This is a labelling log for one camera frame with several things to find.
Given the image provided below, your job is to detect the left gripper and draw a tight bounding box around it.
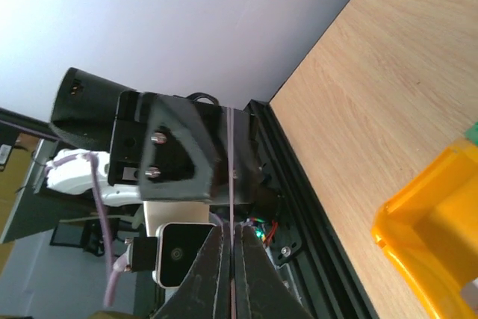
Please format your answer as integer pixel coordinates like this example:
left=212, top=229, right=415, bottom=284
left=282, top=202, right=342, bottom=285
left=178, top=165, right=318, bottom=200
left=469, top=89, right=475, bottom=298
left=108, top=90, right=266, bottom=205

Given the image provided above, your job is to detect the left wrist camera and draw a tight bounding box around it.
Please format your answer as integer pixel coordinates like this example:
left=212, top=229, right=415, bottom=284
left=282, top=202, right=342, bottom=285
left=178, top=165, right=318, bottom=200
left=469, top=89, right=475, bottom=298
left=125, top=201, right=217, bottom=289

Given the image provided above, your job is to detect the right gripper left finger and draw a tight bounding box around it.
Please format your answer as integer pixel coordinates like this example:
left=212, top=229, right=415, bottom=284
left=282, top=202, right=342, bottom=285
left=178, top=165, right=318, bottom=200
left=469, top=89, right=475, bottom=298
left=153, top=224, right=232, bottom=319

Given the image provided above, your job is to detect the black aluminium frame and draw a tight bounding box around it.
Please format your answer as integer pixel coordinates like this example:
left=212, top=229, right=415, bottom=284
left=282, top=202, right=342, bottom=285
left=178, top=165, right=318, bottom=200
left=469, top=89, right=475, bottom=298
left=0, top=98, right=382, bottom=319

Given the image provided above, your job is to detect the green bin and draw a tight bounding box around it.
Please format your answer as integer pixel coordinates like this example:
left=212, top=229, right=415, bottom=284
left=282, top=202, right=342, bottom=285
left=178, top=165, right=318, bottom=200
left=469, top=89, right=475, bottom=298
left=464, top=123, right=478, bottom=146

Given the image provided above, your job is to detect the yellow bin front left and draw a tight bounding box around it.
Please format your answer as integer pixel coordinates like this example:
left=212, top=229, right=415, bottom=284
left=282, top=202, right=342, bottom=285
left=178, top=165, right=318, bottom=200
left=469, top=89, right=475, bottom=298
left=371, top=138, right=477, bottom=318

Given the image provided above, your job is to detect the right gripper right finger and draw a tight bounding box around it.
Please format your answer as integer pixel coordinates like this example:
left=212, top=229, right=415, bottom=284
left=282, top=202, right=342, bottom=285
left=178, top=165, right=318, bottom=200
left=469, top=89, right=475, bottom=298
left=233, top=225, right=311, bottom=319

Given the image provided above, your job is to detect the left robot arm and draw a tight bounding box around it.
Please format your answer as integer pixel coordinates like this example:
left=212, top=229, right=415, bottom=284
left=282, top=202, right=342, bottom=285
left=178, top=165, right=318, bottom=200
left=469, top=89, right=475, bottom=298
left=49, top=68, right=267, bottom=205

